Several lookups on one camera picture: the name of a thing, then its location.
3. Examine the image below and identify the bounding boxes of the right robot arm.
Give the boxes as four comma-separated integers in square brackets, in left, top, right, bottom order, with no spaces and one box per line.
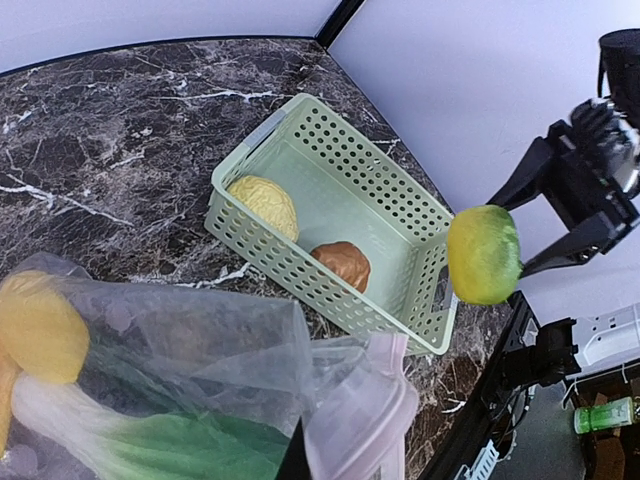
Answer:
[490,29,639,277]

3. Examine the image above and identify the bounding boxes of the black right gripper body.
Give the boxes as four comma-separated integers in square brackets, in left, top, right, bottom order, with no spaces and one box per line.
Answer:
[547,98,639,250]

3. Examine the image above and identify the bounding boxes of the beige walnut-like food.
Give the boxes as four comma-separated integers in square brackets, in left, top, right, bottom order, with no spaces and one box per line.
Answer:
[228,175,299,242]

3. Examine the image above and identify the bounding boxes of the yellow lemon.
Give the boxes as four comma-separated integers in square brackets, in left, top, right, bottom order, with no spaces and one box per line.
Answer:
[1,270,90,385]

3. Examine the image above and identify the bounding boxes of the brown potato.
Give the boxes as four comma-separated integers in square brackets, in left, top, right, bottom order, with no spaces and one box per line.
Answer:
[311,241,371,293]

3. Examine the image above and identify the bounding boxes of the orange yellow mango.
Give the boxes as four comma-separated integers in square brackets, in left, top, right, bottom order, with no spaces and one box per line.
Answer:
[0,346,20,455]

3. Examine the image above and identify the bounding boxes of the green pepper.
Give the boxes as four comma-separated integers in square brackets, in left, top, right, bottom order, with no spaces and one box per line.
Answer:
[447,205,523,305]

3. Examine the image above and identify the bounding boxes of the clear zip top bag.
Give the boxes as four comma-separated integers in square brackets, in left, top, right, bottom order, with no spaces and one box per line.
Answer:
[1,253,418,479]

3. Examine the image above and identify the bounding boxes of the green white bok choy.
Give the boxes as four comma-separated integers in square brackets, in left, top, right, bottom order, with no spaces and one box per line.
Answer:
[11,374,289,479]

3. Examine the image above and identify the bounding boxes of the green plastic bottle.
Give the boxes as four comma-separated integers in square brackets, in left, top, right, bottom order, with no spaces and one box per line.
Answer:
[573,397,639,435]

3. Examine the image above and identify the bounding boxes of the black frame post right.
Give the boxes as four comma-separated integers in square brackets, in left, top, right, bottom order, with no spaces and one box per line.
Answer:
[315,0,365,49]

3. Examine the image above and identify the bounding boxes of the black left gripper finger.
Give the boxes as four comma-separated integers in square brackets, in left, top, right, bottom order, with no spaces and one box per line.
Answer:
[275,419,312,480]

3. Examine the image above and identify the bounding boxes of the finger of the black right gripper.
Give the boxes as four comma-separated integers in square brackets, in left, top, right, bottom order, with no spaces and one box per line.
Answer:
[520,211,630,278]
[488,137,554,211]

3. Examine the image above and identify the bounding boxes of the green perforated plastic basket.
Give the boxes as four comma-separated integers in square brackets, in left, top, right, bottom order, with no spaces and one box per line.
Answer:
[205,93,457,355]

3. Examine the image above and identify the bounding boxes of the black front rail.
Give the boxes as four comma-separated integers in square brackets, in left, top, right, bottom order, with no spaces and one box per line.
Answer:
[419,289,584,480]

